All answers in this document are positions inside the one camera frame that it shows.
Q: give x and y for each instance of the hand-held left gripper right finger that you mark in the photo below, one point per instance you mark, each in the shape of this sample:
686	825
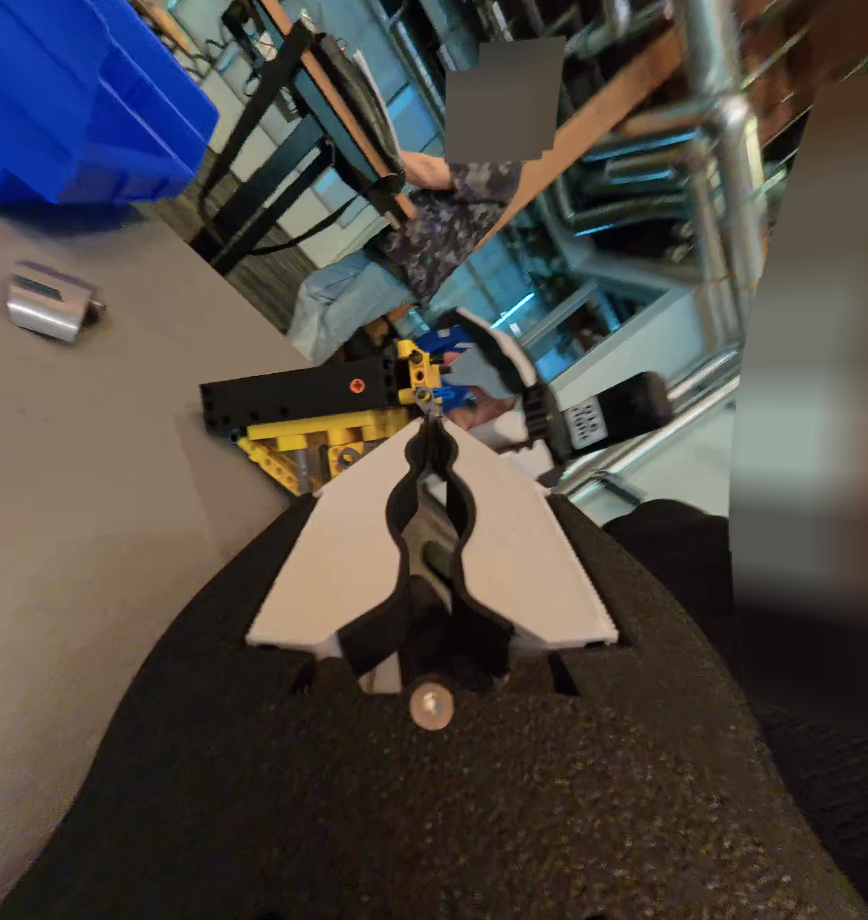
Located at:
527	568

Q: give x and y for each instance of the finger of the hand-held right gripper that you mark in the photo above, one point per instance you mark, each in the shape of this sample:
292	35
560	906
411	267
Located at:
481	375
513	352

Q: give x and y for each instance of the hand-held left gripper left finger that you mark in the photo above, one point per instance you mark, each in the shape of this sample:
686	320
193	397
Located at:
319	575

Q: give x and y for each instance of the yellow toy brick vehicle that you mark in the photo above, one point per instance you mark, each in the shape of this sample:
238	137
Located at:
297	392

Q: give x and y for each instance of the black shoulder bag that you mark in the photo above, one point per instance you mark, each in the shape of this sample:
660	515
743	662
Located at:
362	100

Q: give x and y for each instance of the person's dark clothing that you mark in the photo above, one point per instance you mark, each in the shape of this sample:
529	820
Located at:
693	575

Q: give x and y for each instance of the chrome metal rack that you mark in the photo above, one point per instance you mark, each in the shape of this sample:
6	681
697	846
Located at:
728	215

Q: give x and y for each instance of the black standing desk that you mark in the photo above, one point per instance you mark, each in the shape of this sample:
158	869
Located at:
261	165

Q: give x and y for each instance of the blue plastic storage bin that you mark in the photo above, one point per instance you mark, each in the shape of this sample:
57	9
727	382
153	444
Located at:
60	108

